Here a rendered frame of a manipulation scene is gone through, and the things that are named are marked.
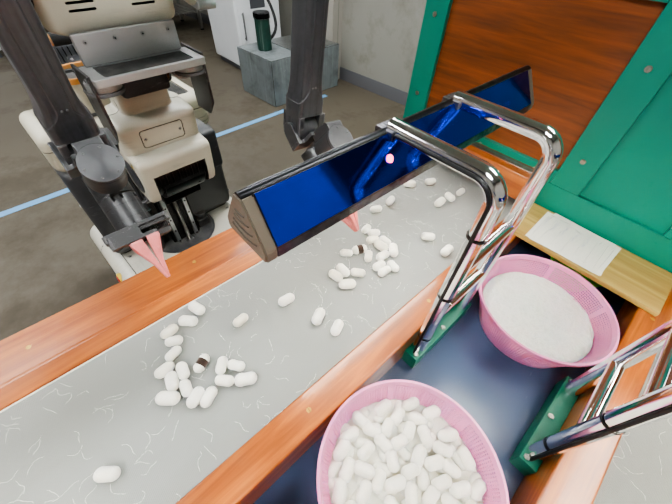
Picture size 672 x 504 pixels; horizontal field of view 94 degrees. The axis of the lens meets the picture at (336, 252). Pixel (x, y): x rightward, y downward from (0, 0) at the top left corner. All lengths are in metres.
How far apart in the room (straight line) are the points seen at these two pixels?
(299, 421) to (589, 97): 0.87
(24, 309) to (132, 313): 1.34
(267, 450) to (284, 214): 0.36
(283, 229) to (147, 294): 0.45
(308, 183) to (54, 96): 0.37
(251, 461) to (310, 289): 0.33
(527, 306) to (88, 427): 0.84
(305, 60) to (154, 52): 0.45
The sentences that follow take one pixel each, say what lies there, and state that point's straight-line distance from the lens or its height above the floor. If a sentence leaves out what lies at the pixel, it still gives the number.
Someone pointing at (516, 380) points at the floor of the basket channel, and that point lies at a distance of 0.78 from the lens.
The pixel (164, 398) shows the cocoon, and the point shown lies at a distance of 0.62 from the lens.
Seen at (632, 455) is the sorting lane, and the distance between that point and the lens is 0.75.
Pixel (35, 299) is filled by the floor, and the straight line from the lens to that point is 2.06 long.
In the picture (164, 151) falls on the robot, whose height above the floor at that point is 0.80.
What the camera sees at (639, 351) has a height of 0.89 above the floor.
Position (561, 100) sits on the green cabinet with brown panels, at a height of 1.02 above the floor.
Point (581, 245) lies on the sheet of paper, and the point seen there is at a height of 0.78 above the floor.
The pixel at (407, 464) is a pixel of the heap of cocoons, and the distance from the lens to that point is 0.60.
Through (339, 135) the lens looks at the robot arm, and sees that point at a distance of 0.65.
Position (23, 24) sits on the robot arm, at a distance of 0.55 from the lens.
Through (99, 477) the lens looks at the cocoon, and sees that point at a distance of 0.63.
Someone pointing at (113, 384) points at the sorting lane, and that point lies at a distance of 0.69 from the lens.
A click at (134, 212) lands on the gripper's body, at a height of 0.95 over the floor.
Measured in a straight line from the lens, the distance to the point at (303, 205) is 0.35.
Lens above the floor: 1.30
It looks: 48 degrees down
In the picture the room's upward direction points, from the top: 3 degrees clockwise
